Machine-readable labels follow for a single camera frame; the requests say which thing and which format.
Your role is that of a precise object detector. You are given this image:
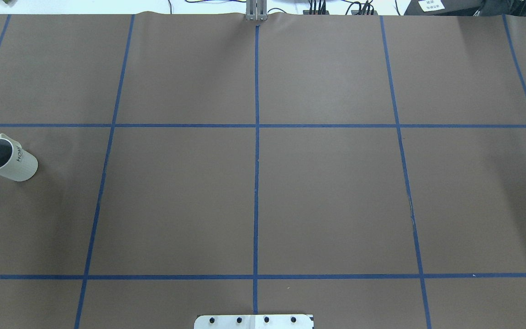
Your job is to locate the white mug with handle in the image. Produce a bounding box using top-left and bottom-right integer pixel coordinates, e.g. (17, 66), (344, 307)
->
(0, 133), (38, 182)

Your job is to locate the black box with label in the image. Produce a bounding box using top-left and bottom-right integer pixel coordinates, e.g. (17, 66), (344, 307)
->
(403, 0), (483, 16)

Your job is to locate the aluminium frame post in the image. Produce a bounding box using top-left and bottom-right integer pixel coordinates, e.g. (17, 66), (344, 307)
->
(245, 0), (268, 21)

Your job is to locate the white pedestal column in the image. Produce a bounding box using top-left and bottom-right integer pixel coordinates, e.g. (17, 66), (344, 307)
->
(194, 314), (315, 329)

